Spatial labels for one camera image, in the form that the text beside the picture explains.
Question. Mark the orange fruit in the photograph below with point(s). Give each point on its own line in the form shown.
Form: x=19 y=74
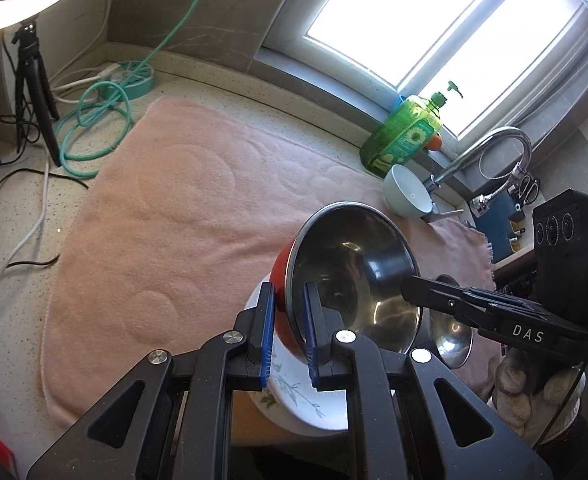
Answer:
x=435 y=143

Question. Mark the right white gloved hand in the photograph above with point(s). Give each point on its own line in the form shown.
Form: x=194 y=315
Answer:
x=536 y=404

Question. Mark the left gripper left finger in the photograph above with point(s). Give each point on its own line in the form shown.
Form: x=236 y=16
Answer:
x=169 y=417

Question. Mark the black scissors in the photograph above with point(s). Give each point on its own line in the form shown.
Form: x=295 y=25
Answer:
x=528 y=190

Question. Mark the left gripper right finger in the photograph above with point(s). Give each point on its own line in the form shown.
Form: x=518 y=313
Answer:
x=409 y=417

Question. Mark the black tripod stand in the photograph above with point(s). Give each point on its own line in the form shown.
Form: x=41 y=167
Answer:
x=31 y=76

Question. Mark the teal round power socket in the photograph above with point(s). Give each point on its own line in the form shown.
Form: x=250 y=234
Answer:
x=136 y=78

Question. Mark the blue sponge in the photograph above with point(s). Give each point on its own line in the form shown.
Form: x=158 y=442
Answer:
x=398 y=101

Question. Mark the pink towel mat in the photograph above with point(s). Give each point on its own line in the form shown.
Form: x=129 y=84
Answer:
x=182 y=222

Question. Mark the large steel bowl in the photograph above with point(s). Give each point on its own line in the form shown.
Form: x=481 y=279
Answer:
x=450 y=341

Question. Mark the white plate grey leaf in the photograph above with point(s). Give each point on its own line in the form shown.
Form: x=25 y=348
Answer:
x=286 y=367

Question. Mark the blue knife block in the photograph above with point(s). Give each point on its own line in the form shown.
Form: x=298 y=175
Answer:
x=499 y=223

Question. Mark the pale blue ceramic bowl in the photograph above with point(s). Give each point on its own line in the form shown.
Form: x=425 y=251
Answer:
x=404 y=193

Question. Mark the red steel bowl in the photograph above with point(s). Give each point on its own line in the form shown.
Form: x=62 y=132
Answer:
x=358 y=258

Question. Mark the green dish soap bottle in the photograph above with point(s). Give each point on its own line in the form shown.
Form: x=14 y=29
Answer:
x=405 y=132

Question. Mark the black camera box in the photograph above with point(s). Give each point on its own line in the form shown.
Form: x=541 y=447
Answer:
x=561 y=249

